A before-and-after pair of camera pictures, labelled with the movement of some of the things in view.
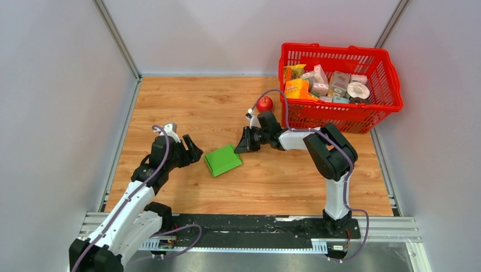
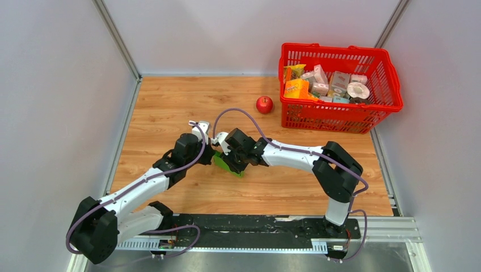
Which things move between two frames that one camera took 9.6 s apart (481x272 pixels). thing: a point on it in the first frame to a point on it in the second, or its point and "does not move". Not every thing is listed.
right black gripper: [246, 144] to [234, 166]
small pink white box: [361, 79] does not move
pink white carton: [320, 75] does not move
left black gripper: [194, 153] to [209, 153]
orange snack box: [298, 89] does not move
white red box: [340, 83] does not move
